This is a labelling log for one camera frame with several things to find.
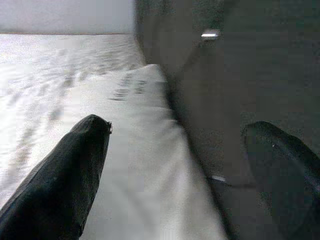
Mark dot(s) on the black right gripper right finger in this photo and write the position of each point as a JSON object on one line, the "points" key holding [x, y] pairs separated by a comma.
{"points": [[290, 190]]}

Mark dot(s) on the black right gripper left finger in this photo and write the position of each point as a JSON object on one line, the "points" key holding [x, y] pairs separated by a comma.
{"points": [[55, 190]]}

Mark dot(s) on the grey quilted mattress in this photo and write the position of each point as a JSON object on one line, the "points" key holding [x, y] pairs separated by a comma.
{"points": [[37, 75]]}

